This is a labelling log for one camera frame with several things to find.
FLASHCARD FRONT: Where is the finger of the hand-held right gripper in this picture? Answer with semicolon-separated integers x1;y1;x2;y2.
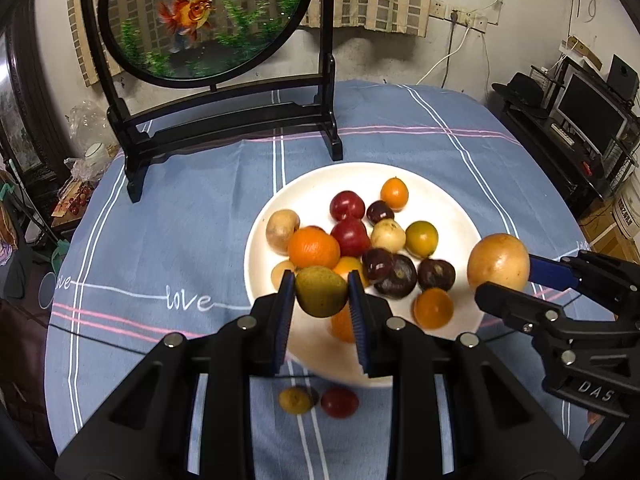
527;250;640;332
474;281;640;377

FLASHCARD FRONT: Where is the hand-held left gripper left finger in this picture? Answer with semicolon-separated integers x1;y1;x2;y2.
55;270;296;480

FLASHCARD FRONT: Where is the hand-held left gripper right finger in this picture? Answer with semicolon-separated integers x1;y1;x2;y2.
347;270;586;480

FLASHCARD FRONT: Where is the orange tangerine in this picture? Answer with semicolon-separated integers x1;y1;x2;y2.
287;226;341;269
329;305;357;344

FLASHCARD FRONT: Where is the tan round pear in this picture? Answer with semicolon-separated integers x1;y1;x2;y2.
270;260;297;291
467;233;531;293

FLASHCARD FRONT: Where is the small orange kumquat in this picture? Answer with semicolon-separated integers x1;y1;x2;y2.
332;256;370;288
380;176;410;211
413;287;455;330

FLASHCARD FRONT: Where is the dark purple plum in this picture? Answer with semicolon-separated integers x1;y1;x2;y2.
374;254;418;300
361;247;396;283
366;200;395;225
417;258;457;292

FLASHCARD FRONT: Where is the dark red plum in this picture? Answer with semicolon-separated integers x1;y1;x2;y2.
330;218;372;258

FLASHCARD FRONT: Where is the tan pear with stem hole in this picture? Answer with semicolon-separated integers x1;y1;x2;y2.
265;209;301;253

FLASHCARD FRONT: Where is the small pale yellow plum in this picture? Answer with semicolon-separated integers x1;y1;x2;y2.
370;218;406;253

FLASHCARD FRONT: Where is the green-yellow tangerine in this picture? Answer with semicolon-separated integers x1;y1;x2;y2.
404;220;439;259

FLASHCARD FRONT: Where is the red cherry tomato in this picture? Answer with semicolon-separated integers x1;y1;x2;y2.
320;386;360;418
329;190;366;222

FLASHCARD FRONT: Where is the white round plate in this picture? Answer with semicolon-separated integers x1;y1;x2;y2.
243;161;488;390

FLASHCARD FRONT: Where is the white bucket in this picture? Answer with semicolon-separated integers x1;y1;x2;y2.
612;170;640;241

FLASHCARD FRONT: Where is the black computer desk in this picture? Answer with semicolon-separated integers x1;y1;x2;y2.
500;95;640;218

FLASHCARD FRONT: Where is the blue striped tablecloth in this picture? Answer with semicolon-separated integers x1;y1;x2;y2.
44;80;618;480

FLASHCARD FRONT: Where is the computer monitor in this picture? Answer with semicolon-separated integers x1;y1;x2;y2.
552;70;628;156

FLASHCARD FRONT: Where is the black hat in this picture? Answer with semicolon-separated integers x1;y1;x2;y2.
491;72;551;120

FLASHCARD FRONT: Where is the black speaker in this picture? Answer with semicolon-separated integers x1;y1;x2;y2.
606;55;640;93

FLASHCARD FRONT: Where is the flat tan box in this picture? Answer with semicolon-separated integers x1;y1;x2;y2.
559;36;603;68

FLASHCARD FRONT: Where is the tray of red pieces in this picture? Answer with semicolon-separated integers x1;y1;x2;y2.
50;180;96;218

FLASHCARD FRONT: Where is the clear plastic bag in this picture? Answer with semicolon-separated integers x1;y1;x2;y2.
64;102;121;181

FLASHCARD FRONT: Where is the pink patterned bag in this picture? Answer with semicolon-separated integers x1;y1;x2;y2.
0;210;18;266

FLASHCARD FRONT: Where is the round goldfish screen black stand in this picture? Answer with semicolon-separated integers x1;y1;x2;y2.
77;0;344;204

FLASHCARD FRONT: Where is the dark wooden cabinet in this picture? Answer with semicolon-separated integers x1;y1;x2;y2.
0;10;71;181

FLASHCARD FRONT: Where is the white power cable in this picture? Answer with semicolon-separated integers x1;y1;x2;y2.
415;25;473;86

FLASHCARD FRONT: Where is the white wall socket strip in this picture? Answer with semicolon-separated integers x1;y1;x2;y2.
431;0;488;33

